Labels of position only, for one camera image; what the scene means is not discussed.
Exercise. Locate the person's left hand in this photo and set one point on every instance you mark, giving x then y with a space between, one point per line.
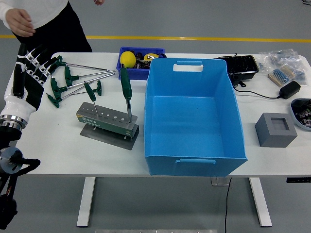
99 2

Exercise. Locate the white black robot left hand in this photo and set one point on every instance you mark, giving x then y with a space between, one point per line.
20 106

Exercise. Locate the person's right hand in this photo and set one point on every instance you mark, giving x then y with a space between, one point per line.
19 23

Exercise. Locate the green metal hex key stand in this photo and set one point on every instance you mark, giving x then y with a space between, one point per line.
104 123

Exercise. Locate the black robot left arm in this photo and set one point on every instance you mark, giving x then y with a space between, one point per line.
9 136

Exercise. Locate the person's right forearm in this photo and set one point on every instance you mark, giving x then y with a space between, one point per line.
3 14

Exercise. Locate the large blue folding box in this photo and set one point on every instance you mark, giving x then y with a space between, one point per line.
184 121

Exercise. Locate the person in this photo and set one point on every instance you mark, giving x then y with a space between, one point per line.
53 14

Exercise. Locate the yellow lemon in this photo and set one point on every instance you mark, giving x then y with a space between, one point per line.
127 59

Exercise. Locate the black parts in bin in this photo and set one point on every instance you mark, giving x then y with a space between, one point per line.
141 63

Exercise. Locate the yellow tape measure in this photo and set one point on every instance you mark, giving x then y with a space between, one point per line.
149 57

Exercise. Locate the small dark blue parts bin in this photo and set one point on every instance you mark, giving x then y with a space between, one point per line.
131 74

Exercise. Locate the white table leg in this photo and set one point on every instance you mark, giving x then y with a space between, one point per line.
86 201
261 201

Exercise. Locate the black plastic tray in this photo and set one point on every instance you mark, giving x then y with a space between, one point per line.
243 64

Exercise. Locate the clear plastic component bags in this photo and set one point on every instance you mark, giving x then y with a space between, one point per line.
284 57

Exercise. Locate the blue resistor strip bundle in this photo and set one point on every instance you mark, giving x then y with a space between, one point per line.
281 75

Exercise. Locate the black power adapter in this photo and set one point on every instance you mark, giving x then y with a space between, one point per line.
290 89

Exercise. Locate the metal plate under table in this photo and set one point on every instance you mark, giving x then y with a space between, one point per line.
219 181

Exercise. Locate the grey cube block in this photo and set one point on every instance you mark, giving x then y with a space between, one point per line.
269 136

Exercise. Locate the light blue bowl with parts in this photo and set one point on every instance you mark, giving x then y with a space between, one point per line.
294 116

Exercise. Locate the black table control panel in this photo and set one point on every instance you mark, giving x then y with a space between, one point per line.
298 180

